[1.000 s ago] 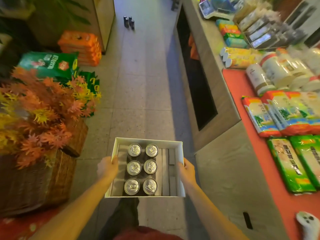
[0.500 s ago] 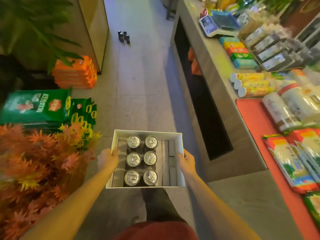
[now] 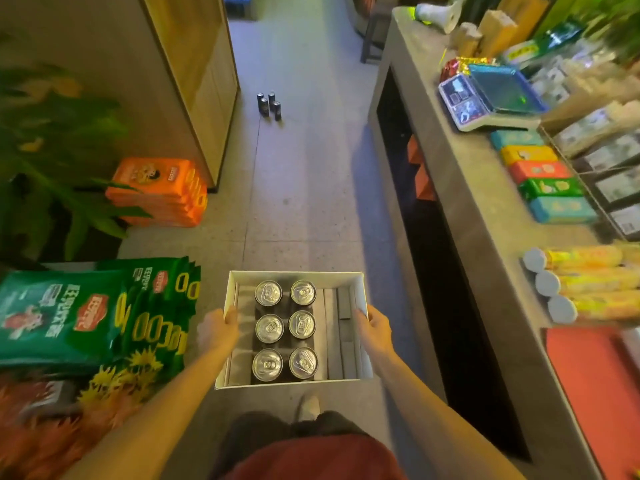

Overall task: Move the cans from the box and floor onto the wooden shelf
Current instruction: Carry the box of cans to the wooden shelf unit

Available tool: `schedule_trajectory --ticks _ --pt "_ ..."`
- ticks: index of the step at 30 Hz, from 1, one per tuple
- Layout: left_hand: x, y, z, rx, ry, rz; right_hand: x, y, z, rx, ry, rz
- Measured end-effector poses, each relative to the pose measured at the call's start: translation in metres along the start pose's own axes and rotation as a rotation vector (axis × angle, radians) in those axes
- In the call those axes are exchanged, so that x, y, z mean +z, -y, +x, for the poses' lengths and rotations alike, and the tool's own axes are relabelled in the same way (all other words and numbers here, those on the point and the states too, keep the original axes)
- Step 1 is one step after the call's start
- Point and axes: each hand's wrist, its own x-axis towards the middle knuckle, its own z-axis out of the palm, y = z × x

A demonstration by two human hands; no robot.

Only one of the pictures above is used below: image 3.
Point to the person's right hand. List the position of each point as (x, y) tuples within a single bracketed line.
[(376, 334)]

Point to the person's left hand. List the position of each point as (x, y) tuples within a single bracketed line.
[(217, 332)]

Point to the person's left thumb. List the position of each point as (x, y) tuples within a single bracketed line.
[(232, 315)]

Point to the person's right thumb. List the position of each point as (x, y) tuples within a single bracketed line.
[(363, 314)]

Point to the white cardboard box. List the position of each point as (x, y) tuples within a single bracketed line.
[(240, 344)]

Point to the person's right forearm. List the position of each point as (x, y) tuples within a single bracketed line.
[(440, 424)]

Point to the person's left forearm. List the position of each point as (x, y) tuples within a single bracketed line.
[(150, 424)]

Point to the group of silver-top drink cans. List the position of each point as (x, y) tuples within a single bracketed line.
[(285, 329)]

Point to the person's light shoe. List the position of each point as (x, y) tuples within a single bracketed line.
[(309, 408)]

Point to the person's dark trousers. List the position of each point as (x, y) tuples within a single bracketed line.
[(260, 432)]

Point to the grey shop counter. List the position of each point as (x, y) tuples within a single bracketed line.
[(480, 234)]

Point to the stack of orange packets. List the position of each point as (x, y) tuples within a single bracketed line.
[(160, 189)]

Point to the person's red shirt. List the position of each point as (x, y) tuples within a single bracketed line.
[(320, 462)]

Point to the orange boxes under counter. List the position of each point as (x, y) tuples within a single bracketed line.
[(421, 169)]

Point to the stack of green snack packets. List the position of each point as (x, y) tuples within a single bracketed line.
[(75, 314)]

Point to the orange and yellow artificial flowers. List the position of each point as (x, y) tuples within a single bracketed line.
[(60, 429)]

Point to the yellow tube with white cap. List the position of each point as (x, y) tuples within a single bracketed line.
[(580, 258), (600, 306), (590, 283)]

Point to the blue snack box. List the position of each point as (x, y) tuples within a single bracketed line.
[(562, 209)]

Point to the green snack box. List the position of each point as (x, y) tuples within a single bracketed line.
[(551, 188)]

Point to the red snack box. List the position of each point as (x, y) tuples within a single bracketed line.
[(540, 171)]

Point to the yellow snack box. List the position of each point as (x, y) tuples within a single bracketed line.
[(529, 155)]

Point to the teal snack box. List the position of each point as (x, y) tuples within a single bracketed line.
[(517, 139)]

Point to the green leafy plant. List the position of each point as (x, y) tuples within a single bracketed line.
[(55, 154)]

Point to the red mat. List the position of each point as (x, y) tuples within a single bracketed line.
[(595, 394)]

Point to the white weighing scale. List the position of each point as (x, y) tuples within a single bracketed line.
[(487, 102)]

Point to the wooden cabinet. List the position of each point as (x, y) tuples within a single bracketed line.
[(200, 69)]

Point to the red and gold foil packet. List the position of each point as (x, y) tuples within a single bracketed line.
[(457, 67)]

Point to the dark chair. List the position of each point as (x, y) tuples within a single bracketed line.
[(375, 29)]

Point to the white megaphone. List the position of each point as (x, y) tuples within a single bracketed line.
[(440, 14)]

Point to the blue stool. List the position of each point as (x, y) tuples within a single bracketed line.
[(236, 3)]

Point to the tan wooden box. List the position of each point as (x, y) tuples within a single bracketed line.
[(496, 32)]

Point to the green foil packet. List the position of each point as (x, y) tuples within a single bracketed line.
[(547, 43)]

